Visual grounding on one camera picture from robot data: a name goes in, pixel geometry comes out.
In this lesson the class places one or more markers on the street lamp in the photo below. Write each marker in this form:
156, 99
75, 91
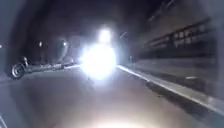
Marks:
104, 35

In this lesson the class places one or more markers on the dark asphalt road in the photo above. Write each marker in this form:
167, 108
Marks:
100, 100

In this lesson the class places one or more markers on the pale concrete kerb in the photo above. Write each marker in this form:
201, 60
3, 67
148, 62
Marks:
173, 87

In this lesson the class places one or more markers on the parked scooter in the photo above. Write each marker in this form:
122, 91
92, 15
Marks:
20, 69

